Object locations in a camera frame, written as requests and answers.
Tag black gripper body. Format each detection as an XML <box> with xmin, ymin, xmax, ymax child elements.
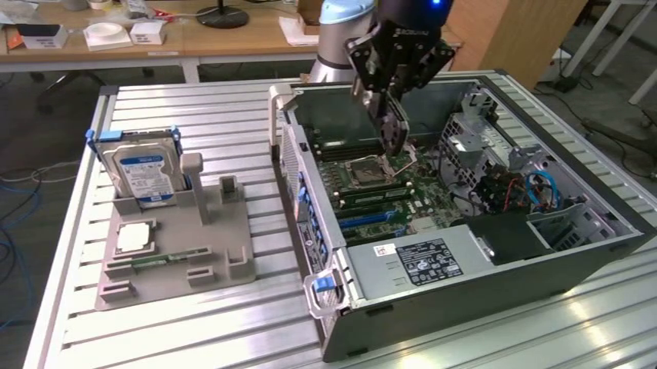
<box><xmin>370</xmin><ymin>0</ymin><xmax>446</xmax><ymax>78</ymax></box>

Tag black graphics card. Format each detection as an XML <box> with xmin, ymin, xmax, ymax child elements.
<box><xmin>350</xmin><ymin>76</ymin><xmax>412</xmax><ymax>158</ymax></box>

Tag white paper stack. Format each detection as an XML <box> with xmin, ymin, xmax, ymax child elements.
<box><xmin>278</xmin><ymin>15</ymin><xmax>322</xmax><ymax>47</ymax></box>

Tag wooden cabinet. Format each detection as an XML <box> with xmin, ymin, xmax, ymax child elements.
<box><xmin>441</xmin><ymin>0</ymin><xmax>589</xmax><ymax>88</ymax></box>

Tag brown cardboard box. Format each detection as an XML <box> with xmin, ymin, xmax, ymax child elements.
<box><xmin>297</xmin><ymin>0</ymin><xmax>323</xmax><ymax>26</ymax></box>

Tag perforated metal drive cage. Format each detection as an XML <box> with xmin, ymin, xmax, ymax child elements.
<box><xmin>438</xmin><ymin>111</ymin><xmax>514</xmax><ymax>201</ymax></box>

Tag metal socket cover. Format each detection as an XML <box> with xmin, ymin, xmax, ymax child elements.
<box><xmin>393</xmin><ymin>144</ymin><xmax>420</xmax><ymax>178</ymax></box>

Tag wooden desk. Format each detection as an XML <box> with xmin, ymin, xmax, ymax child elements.
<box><xmin>182</xmin><ymin>0</ymin><xmax>464</xmax><ymax>84</ymax></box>
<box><xmin>0</xmin><ymin>0</ymin><xmax>187</xmax><ymax>74</ymax></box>

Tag CPU socket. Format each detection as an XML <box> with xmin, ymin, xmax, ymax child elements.
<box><xmin>346</xmin><ymin>157</ymin><xmax>385</xmax><ymax>188</ymax></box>

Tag black round stand base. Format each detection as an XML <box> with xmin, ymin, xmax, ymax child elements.
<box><xmin>197</xmin><ymin>0</ymin><xmax>251</xmax><ymax>30</ymax></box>

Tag green motherboard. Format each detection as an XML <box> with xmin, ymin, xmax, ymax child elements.
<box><xmin>302</xmin><ymin>126</ymin><xmax>464</xmax><ymax>247</ymax></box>

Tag installed RAM stick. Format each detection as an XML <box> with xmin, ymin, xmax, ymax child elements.
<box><xmin>335</xmin><ymin>184</ymin><xmax>416</xmax><ymax>207</ymax></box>

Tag blue expansion slot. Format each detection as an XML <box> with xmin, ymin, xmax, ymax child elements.
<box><xmin>337</xmin><ymin>210</ymin><xmax>406</xmax><ymax>228</ymax></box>

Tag small white box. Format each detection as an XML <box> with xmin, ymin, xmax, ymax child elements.
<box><xmin>128</xmin><ymin>21</ymin><xmax>169</xmax><ymax>45</ymax></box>

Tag metal disk bay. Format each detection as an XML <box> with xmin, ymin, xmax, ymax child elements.
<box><xmin>526</xmin><ymin>201</ymin><xmax>617</xmax><ymax>251</ymax></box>

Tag white holder with round hole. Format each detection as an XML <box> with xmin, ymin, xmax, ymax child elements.
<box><xmin>82</xmin><ymin>22</ymin><xmax>135</xmax><ymax>52</ymax></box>

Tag grey power supply unit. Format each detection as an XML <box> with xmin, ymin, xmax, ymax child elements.
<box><xmin>346</xmin><ymin>224</ymin><xmax>494</xmax><ymax>301</ymax></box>

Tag grey parts rack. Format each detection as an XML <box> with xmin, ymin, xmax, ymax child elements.
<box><xmin>95</xmin><ymin>151</ymin><xmax>258</xmax><ymax>312</ymax></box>

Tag white box with black lid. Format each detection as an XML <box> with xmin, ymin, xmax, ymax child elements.
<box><xmin>15</xmin><ymin>23</ymin><xmax>70</xmax><ymax>50</ymax></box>

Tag silver CPU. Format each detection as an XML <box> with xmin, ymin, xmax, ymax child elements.
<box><xmin>116</xmin><ymin>224</ymin><xmax>155</xmax><ymax>253</ymax></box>

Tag open dark PC case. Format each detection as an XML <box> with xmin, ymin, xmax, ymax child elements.
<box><xmin>269</xmin><ymin>75</ymin><xmax>657</xmax><ymax>364</ymax></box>

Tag green RAM stick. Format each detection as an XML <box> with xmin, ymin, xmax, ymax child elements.
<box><xmin>131</xmin><ymin>251</ymin><xmax>205</xmax><ymax>268</ymax></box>

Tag white table frame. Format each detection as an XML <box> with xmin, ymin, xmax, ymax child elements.
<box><xmin>562</xmin><ymin>0</ymin><xmax>657</xmax><ymax>105</ymax></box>

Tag red wire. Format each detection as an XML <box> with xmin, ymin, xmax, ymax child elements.
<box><xmin>502</xmin><ymin>178</ymin><xmax>525</xmax><ymax>208</ymax></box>

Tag blue wire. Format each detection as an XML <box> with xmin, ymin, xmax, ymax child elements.
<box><xmin>526</xmin><ymin>171</ymin><xmax>561</xmax><ymax>211</ymax></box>

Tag hard disk with blue bracket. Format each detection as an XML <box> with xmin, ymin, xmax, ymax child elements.
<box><xmin>84</xmin><ymin>125</ymin><xmax>185</xmax><ymax>208</ymax></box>

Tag white floor cable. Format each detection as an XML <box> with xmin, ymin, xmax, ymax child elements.
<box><xmin>0</xmin><ymin>161</ymin><xmax>78</xmax><ymax>184</ymax></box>

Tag blue floor cable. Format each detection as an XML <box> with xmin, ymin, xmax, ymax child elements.
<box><xmin>0</xmin><ymin>184</ymin><xmax>43</xmax><ymax>331</ymax></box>

